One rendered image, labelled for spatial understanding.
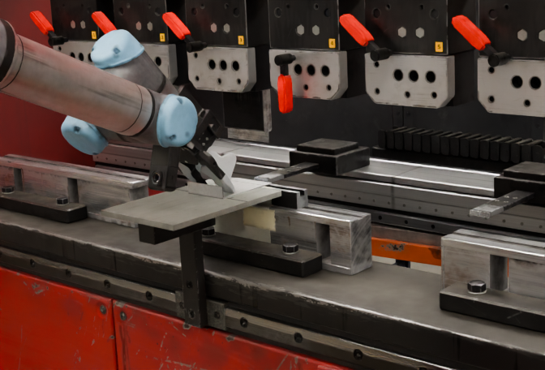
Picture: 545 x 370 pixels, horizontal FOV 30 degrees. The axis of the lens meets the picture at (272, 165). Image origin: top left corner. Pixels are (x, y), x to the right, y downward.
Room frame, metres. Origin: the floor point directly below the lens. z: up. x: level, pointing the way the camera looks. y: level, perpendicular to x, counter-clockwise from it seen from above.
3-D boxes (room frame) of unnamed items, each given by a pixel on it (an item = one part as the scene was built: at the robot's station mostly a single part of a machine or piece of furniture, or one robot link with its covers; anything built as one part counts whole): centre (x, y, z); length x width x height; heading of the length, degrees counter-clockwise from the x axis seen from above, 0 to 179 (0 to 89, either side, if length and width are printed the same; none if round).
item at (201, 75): (1.84, 0.06, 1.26); 0.15 x 0.09 x 0.17; 48
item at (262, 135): (1.82, 0.04, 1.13); 0.10 x 0.02 x 0.10; 48
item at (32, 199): (2.18, 0.53, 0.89); 0.30 x 0.05 x 0.03; 48
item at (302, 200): (1.81, 0.02, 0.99); 0.20 x 0.03 x 0.03; 48
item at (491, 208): (1.63, -0.41, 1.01); 0.26 x 0.12 x 0.05; 138
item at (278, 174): (1.93, -0.06, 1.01); 0.26 x 0.12 x 0.05; 138
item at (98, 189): (2.19, 0.45, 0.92); 0.50 x 0.06 x 0.10; 48
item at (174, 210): (1.71, 0.14, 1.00); 0.26 x 0.18 x 0.01; 138
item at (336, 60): (1.70, -0.09, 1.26); 0.15 x 0.09 x 0.17; 48
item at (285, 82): (1.67, -0.03, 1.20); 0.04 x 0.02 x 0.10; 138
